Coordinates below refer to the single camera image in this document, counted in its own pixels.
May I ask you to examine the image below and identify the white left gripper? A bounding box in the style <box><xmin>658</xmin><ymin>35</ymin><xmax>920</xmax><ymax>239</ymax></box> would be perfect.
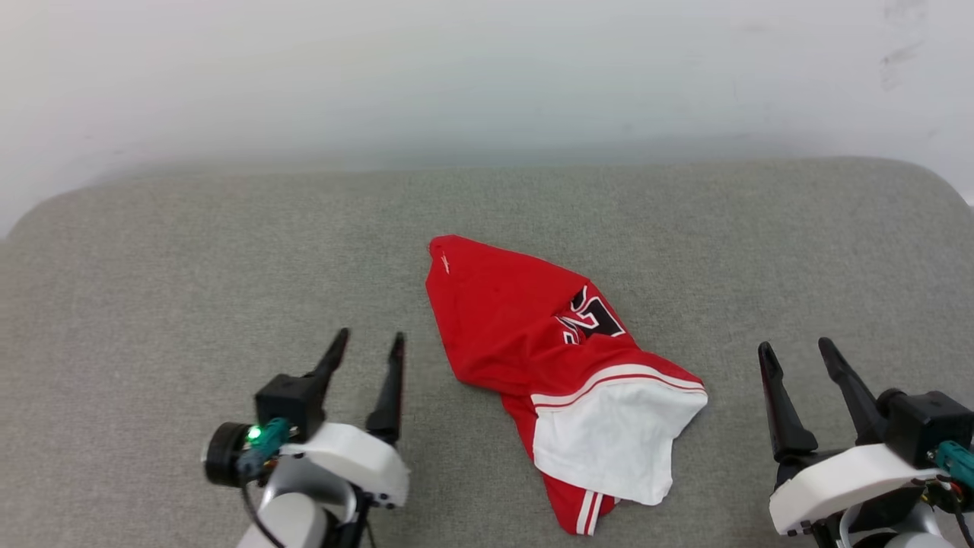
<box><xmin>280</xmin><ymin>328</ymin><xmax>411</xmax><ymax>510</ymax></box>

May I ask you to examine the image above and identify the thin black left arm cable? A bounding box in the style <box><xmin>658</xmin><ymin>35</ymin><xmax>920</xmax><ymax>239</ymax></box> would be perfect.
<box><xmin>240</xmin><ymin>479</ymin><xmax>284</xmax><ymax>548</ymax></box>

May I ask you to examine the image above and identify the red jersey with white trim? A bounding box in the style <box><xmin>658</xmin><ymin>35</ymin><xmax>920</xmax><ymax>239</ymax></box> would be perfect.
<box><xmin>425</xmin><ymin>234</ymin><xmax>709</xmax><ymax>537</ymax></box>

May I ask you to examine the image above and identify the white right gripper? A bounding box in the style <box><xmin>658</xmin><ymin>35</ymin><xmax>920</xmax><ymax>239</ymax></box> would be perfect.
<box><xmin>758</xmin><ymin>337</ymin><xmax>944</xmax><ymax>537</ymax></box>

